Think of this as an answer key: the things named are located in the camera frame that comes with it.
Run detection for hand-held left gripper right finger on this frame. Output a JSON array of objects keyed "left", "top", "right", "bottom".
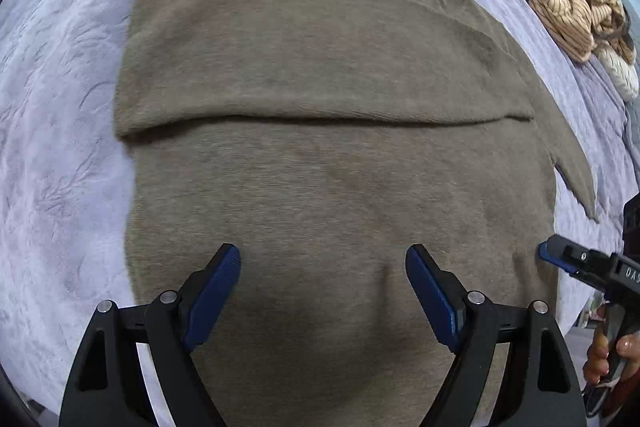
[{"left": 405, "top": 244, "right": 588, "bottom": 427}]

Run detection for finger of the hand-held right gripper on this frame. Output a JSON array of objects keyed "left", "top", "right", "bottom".
[{"left": 537, "top": 234, "right": 617, "bottom": 280}]

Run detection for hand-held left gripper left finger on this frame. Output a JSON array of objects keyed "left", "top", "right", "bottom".
[{"left": 59, "top": 243, "right": 242, "bottom": 427}]

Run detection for olive brown knit sweater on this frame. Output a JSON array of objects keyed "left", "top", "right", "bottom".
[{"left": 114, "top": 0, "right": 600, "bottom": 427}]

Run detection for person's right hand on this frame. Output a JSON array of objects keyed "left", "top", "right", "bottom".
[{"left": 582, "top": 302, "right": 640, "bottom": 386}]

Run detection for white knit garment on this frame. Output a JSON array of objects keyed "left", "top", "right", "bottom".
[{"left": 596, "top": 43, "right": 640, "bottom": 101}]

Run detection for lavender plush blanket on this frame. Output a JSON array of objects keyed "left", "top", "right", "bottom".
[{"left": 0, "top": 0, "right": 640, "bottom": 418}]

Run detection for tan striped garment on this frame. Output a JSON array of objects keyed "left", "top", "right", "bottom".
[{"left": 519, "top": 0, "right": 637, "bottom": 64}]

